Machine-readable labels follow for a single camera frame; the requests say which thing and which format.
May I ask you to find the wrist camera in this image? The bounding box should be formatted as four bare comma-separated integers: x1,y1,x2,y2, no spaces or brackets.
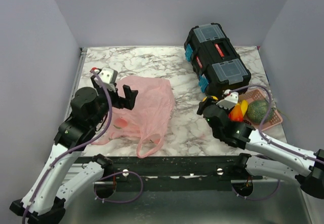
93,68,118,92
216,90,238,110

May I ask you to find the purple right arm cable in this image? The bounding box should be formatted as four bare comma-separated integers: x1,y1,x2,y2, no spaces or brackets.
229,85,324,163

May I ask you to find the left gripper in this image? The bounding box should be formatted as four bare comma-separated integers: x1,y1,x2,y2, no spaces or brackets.
90,76,139,127

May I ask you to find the green fake melon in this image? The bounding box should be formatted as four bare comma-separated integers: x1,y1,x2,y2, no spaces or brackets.
246,99,269,125

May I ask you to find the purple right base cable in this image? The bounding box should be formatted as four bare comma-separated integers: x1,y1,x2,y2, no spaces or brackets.
231,178,282,201

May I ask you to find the black plastic toolbox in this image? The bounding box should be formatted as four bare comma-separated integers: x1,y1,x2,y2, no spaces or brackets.
184,23,251,97

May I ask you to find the yellow fake banana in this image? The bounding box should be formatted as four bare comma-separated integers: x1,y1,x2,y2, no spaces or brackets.
239,100,249,116

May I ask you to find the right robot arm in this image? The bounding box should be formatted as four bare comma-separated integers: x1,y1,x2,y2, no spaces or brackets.
197,97,323,199

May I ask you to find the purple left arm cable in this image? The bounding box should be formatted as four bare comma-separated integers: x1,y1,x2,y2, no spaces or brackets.
21,71,113,224

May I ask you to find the black mounting rail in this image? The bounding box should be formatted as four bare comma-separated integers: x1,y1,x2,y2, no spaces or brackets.
94,154,254,196

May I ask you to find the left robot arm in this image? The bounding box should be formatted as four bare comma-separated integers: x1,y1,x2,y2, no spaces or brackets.
10,72,138,223

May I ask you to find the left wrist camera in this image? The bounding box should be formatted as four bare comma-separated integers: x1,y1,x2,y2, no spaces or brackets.
93,68,118,92

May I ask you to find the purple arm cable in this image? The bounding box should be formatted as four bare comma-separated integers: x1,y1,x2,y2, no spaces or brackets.
229,85,324,163
21,71,113,224

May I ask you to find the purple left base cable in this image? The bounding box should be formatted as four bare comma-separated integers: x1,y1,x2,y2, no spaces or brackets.
93,170,144,204

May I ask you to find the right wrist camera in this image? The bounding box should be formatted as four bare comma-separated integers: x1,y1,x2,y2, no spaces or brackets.
216,90,238,110

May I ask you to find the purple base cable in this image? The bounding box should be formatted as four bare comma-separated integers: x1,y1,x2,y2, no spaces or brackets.
231,178,282,201
93,170,144,204

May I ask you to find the orange red fake mango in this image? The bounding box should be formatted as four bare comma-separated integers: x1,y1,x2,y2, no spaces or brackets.
228,104,244,122

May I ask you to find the pink plastic bag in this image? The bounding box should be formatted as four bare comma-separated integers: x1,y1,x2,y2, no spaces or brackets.
93,76,175,158

